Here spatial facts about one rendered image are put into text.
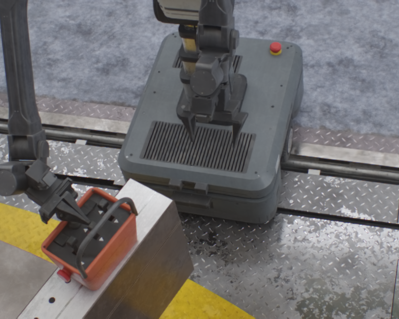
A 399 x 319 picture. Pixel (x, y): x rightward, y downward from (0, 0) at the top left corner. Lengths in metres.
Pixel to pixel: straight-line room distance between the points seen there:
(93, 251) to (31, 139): 0.28
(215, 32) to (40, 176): 0.48
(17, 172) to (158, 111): 1.01
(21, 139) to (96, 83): 1.40
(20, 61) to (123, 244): 0.47
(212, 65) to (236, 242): 1.12
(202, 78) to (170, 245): 0.56
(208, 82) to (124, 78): 1.54
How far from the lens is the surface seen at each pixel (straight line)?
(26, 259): 2.35
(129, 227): 1.74
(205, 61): 1.58
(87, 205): 1.78
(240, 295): 2.49
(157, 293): 2.06
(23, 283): 2.31
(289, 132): 2.67
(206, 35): 1.62
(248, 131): 2.51
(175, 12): 2.20
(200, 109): 1.59
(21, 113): 1.70
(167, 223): 1.90
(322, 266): 2.53
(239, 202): 2.48
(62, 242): 1.75
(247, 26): 3.19
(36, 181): 1.63
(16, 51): 1.68
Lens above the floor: 2.25
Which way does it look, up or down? 54 degrees down
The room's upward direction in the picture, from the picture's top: 13 degrees counter-clockwise
